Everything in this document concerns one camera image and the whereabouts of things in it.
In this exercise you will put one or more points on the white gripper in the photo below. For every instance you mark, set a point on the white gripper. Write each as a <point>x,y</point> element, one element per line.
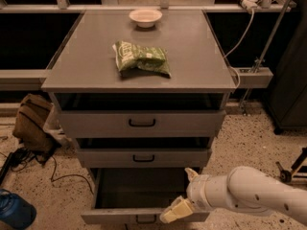
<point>196,191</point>

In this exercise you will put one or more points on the grey bottom drawer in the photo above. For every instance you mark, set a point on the grey bottom drawer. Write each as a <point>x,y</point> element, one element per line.
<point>134,195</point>

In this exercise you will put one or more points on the grey drawer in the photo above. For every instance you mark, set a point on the grey drawer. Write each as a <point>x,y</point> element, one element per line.
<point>133,124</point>
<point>143,158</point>
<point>134,195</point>

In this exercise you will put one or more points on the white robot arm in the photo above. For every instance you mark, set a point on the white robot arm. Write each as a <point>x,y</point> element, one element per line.
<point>244,190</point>

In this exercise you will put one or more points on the grey middle drawer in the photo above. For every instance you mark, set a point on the grey middle drawer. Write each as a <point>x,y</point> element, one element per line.
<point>143,158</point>

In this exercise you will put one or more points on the grey drawer cabinet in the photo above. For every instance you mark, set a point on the grey drawer cabinet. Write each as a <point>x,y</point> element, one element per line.
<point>85,76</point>

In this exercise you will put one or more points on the grey top drawer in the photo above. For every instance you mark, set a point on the grey top drawer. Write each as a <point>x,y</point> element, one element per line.
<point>133,124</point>

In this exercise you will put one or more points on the wheeled cart leg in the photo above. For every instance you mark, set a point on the wheeled cart leg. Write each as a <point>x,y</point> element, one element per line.
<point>298,169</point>

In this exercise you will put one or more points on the dark cabinet at right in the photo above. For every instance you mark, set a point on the dark cabinet at right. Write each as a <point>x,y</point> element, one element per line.
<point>286,99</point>

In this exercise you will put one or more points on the green snack bag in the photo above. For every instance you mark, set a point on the green snack bag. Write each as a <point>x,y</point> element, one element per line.
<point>132,56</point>

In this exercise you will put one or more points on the white bowl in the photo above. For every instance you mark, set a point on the white bowl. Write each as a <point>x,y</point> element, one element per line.
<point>145,18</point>

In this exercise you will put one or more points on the metal tripod pole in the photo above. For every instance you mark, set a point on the metal tripod pole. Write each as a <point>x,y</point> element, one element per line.
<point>254,69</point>

